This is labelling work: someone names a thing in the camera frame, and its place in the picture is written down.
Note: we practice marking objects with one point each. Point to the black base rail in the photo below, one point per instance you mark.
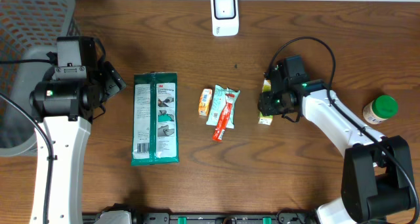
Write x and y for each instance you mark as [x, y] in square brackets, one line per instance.
[126, 217]

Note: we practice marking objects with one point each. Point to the light blue wipes pack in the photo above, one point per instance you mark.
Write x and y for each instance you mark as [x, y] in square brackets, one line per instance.
[218, 103]

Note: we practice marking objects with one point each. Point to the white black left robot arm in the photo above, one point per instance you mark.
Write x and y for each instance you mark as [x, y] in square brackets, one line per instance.
[62, 108]

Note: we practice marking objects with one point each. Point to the green yellow juice carton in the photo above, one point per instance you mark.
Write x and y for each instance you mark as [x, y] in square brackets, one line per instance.
[265, 120]

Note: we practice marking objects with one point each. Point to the red snack bar wrapper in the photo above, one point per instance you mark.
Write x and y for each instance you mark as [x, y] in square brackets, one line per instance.
[226, 103]

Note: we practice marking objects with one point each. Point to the grey plastic mesh basket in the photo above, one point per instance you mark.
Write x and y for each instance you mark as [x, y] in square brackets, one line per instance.
[29, 30]

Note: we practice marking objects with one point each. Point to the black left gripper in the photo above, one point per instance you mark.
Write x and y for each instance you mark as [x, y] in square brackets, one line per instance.
[110, 79]

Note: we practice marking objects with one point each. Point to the green lid spread jar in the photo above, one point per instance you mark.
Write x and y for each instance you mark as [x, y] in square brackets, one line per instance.
[380, 109]

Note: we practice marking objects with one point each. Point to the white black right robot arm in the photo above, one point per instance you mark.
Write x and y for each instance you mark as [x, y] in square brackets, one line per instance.
[377, 178]

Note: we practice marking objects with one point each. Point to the white barcode scanner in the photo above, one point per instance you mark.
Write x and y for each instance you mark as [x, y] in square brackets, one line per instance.
[225, 18]

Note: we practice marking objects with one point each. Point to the orange Kleenex tissue pack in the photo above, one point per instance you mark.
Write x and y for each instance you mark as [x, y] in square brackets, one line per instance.
[204, 102]

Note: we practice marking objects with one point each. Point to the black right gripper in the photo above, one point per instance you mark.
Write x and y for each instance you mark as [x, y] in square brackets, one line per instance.
[267, 106]

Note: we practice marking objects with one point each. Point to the green 3M gloves package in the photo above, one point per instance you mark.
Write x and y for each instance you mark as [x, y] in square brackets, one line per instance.
[155, 127]

